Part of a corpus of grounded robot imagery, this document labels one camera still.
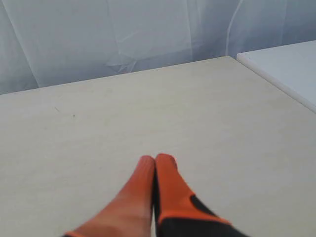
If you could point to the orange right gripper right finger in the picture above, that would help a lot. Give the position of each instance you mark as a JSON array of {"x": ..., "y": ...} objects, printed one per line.
[{"x": 178, "y": 211}]

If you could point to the white side table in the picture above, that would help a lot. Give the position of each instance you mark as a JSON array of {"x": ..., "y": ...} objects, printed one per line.
[{"x": 291, "y": 68}]

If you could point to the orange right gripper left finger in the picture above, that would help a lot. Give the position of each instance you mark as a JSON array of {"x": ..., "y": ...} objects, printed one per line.
[{"x": 129, "y": 214}]

